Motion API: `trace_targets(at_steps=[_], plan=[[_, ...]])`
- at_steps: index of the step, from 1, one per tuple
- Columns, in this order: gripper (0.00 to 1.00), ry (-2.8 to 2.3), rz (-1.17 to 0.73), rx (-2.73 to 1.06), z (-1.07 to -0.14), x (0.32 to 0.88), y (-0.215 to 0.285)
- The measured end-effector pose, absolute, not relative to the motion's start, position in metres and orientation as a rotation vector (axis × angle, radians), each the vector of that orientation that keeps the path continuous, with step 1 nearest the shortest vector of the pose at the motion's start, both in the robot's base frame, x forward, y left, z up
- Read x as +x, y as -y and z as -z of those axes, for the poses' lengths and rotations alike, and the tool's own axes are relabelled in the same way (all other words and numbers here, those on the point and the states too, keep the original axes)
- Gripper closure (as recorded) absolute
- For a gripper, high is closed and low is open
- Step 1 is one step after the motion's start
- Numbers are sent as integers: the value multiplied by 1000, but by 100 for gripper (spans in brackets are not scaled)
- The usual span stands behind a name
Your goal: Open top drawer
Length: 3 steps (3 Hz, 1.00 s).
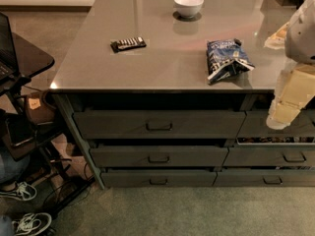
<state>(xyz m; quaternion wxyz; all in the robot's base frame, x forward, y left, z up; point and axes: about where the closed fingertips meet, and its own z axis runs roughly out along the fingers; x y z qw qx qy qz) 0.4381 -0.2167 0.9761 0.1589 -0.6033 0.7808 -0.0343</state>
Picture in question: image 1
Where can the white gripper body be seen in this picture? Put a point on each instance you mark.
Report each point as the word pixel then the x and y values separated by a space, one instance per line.
pixel 301 36

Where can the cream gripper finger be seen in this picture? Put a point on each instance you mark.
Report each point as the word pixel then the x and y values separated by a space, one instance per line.
pixel 297 92

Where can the grey drawer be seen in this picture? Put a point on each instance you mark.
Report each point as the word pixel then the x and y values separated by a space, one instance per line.
pixel 149 156
pixel 158 178
pixel 265 178
pixel 255 126
pixel 266 155
pixel 158 124

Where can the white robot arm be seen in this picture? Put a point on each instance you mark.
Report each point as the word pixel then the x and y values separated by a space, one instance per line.
pixel 299 35

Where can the blue chip bag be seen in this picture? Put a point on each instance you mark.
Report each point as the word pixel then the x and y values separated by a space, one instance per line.
pixel 225 59

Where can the white ceramic bowl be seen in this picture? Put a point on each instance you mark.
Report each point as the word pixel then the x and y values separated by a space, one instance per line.
pixel 188 8

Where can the black snack bar package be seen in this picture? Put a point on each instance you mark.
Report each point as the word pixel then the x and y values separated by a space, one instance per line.
pixel 128 44

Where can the brown bag with tag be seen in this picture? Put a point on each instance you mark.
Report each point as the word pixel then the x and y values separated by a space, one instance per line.
pixel 40 107

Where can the black laptop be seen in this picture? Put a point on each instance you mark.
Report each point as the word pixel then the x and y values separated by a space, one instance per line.
pixel 8 58

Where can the person leg in jeans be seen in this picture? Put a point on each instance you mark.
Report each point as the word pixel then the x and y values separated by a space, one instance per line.
pixel 10 169

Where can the white sneaker lower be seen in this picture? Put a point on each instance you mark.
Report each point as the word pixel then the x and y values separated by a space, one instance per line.
pixel 32 224

